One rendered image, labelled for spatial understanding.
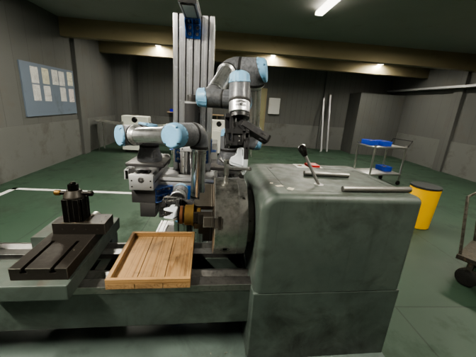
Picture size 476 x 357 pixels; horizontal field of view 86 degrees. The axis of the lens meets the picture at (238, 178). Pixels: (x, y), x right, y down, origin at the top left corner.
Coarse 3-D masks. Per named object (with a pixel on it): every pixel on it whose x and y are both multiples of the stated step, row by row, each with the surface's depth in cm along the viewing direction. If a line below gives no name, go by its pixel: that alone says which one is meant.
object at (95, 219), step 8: (96, 216) 113; (104, 216) 113; (112, 216) 116; (56, 224) 105; (64, 224) 105; (72, 224) 105; (80, 224) 106; (88, 224) 106; (96, 224) 106; (104, 224) 107; (112, 224) 116; (56, 232) 106; (64, 232) 106; (72, 232) 106; (80, 232) 107; (88, 232) 107; (96, 232) 108; (104, 232) 108
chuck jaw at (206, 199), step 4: (208, 184) 112; (212, 184) 112; (208, 188) 111; (212, 188) 111; (204, 192) 110; (208, 192) 110; (212, 192) 111; (200, 196) 109; (204, 196) 109; (208, 196) 109; (212, 196) 110; (196, 200) 108; (200, 200) 108; (204, 200) 108; (208, 200) 109; (212, 200) 109; (196, 204) 107; (200, 204) 107; (204, 204) 108; (208, 204) 108; (212, 204) 108; (204, 208) 110; (208, 208) 110; (212, 208) 110
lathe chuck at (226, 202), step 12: (216, 180) 102; (216, 192) 96; (228, 192) 97; (216, 204) 94; (228, 204) 94; (216, 216) 93; (228, 216) 93; (216, 228) 93; (228, 228) 93; (216, 240) 94; (228, 240) 95; (216, 252) 100; (228, 252) 101
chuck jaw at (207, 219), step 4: (196, 212) 101; (200, 212) 102; (204, 212) 102; (208, 212) 102; (212, 212) 103; (196, 216) 101; (200, 216) 98; (204, 216) 95; (208, 216) 96; (212, 216) 96; (196, 220) 101; (200, 220) 98; (204, 220) 94; (208, 220) 94; (212, 220) 94; (216, 220) 93; (220, 220) 93; (200, 224) 98; (204, 224) 94; (208, 224) 94; (212, 224) 94; (216, 224) 93; (220, 224) 93; (220, 228) 93
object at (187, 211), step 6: (180, 210) 103; (186, 210) 103; (192, 210) 103; (198, 210) 105; (180, 216) 102; (186, 216) 102; (192, 216) 102; (180, 222) 104; (186, 222) 103; (192, 222) 103
